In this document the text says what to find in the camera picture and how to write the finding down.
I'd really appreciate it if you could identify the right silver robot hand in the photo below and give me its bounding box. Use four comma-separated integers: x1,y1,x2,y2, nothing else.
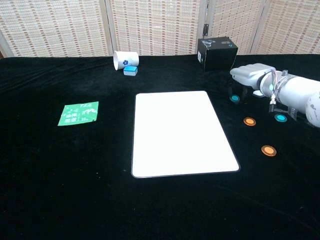
226,63,272,104

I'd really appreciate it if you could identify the orange disc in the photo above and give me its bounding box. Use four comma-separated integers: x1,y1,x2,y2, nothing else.
243,116,257,127
261,144,278,157

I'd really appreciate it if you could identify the white rectangular board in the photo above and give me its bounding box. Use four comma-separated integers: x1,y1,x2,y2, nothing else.
131,90,241,179

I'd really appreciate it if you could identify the black cardboard box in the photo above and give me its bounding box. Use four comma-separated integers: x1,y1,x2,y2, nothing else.
197,37,239,72

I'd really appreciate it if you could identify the woven bamboo folding screen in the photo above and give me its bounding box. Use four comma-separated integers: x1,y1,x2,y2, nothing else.
0,0,320,59

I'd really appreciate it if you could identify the small blue white cube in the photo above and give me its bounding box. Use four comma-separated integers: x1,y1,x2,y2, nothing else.
123,65,139,77

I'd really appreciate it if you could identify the white paper cup blue flower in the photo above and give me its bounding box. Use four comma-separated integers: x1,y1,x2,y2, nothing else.
112,50,140,72

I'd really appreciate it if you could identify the green tea sachet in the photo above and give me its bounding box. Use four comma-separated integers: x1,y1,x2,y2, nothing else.
57,101,100,127

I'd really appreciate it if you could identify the black velvet tablecloth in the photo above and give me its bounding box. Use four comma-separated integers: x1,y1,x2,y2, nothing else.
0,53,320,240

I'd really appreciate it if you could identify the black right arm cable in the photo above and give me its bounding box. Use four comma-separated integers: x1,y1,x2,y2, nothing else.
267,69,299,121

